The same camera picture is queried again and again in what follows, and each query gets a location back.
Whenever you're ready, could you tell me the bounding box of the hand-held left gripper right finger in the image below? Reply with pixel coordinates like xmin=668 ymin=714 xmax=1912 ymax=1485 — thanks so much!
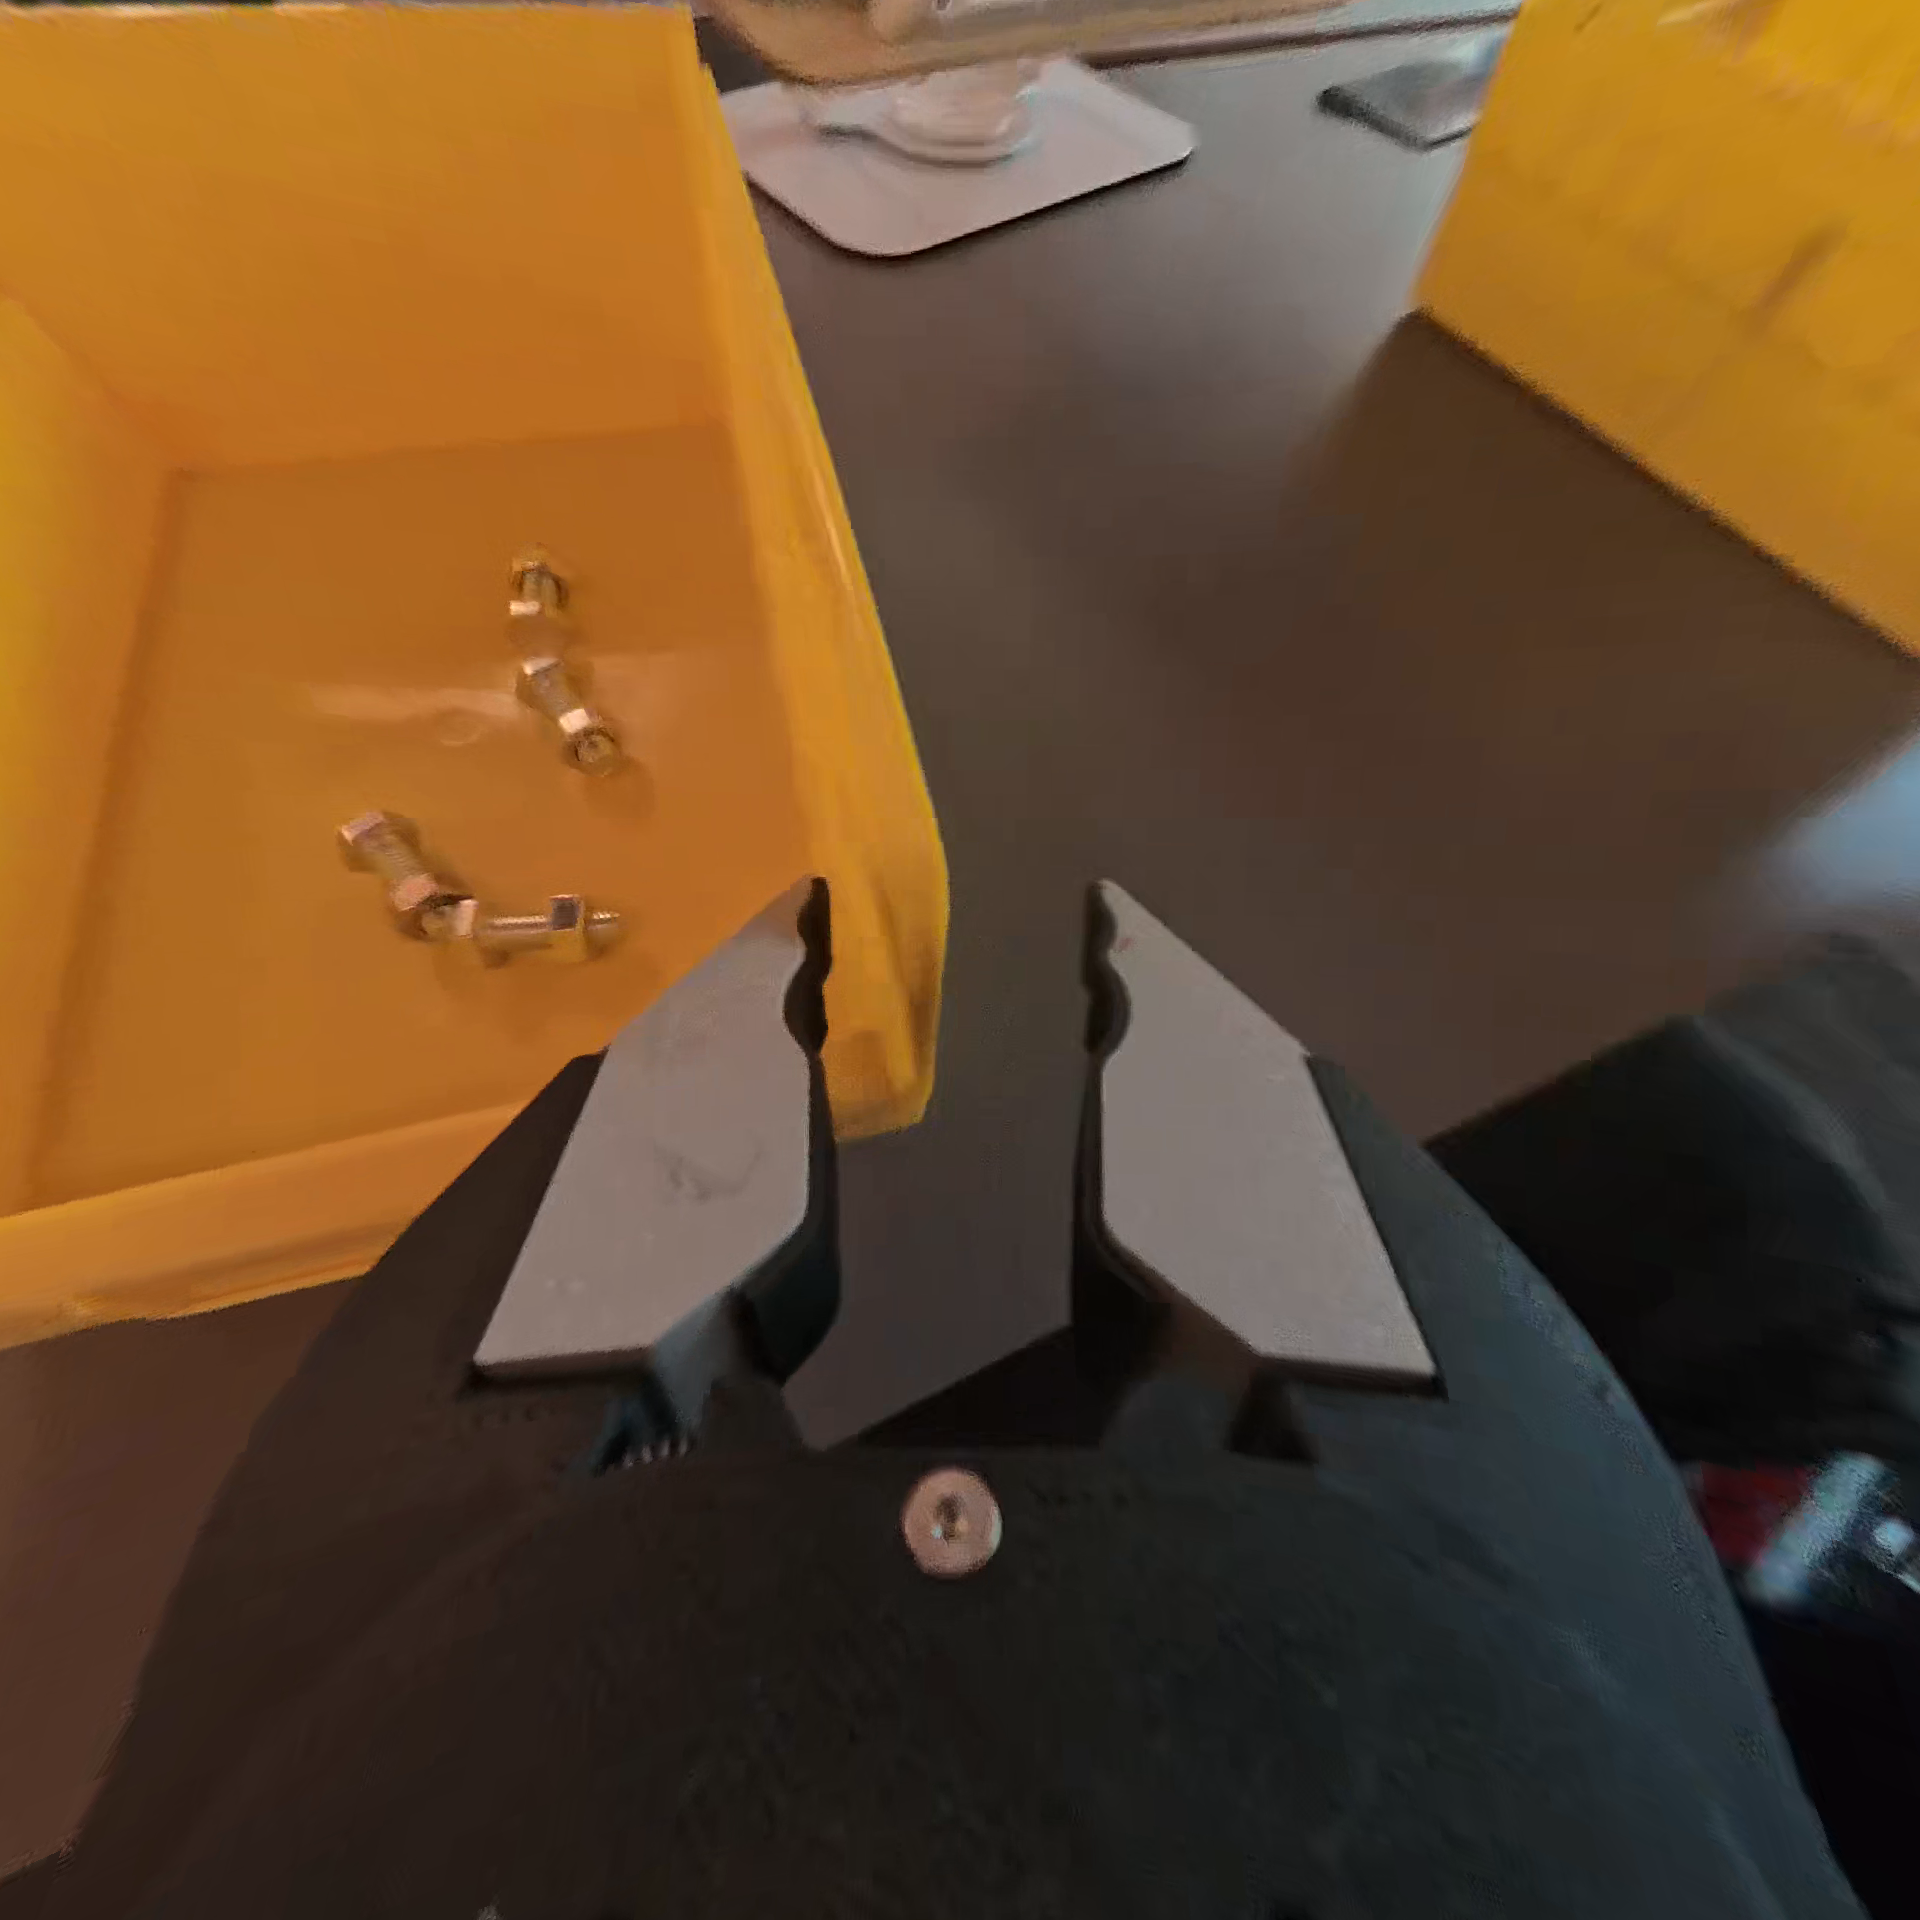
xmin=1067 ymin=880 xmax=1442 ymax=1420

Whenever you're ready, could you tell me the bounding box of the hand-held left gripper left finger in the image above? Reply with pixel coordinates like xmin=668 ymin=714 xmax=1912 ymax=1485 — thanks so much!
xmin=472 ymin=878 xmax=842 ymax=1390

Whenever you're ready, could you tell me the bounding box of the yellow divided plastic bin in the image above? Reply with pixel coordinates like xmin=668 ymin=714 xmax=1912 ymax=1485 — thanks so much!
xmin=1415 ymin=0 xmax=1920 ymax=658

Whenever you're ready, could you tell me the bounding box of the person's leg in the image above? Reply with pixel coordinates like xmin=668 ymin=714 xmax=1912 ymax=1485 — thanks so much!
xmin=1423 ymin=930 xmax=1920 ymax=1480

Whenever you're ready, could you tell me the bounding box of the white stand base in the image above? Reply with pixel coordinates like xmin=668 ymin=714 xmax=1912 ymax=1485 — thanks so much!
xmin=722 ymin=58 xmax=1201 ymax=260

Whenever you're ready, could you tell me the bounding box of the black patterned card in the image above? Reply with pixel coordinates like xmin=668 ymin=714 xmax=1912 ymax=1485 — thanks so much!
xmin=1319 ymin=32 xmax=1508 ymax=149

